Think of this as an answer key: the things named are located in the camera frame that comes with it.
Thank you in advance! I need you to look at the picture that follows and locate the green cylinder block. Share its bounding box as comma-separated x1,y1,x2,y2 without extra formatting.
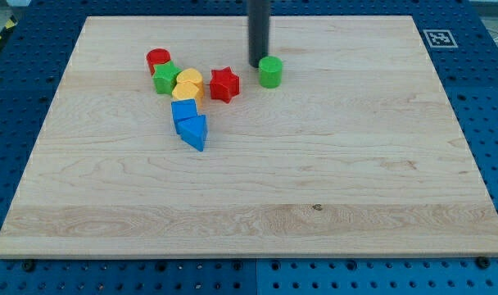
259,56,283,89

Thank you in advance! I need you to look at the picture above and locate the red star block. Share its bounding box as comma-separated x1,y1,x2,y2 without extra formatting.
210,66,240,103

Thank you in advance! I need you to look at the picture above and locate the green star block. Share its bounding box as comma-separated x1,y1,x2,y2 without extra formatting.
152,61,182,94

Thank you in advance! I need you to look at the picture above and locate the blue triangle block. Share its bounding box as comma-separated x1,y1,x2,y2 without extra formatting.
177,115,208,152

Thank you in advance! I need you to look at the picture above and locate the blue cube block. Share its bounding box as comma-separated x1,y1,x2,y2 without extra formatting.
171,98,198,134

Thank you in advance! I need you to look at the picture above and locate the yellow pentagon block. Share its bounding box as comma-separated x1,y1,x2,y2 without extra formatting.
172,82,204,109

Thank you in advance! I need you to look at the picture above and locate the light wooden board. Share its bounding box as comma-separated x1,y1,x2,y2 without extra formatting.
0,16,498,259

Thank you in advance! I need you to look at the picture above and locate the yellow heart block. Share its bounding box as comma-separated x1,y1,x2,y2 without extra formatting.
176,68,204,97

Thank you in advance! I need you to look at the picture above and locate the red cylinder block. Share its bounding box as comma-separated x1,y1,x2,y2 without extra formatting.
146,48,171,75

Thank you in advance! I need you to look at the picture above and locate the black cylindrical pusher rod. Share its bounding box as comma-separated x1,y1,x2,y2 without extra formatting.
247,0,271,68

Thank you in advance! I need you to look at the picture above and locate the white fiducial marker tag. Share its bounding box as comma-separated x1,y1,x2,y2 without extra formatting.
423,29,458,48

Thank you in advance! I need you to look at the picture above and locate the black bolt front left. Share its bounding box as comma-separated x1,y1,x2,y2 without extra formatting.
21,259,36,273

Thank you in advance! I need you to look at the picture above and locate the black bolt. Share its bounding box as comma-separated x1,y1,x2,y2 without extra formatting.
21,259,36,273
475,256,491,270

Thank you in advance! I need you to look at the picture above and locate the black bolt front right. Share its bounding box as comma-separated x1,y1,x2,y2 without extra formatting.
475,256,491,270

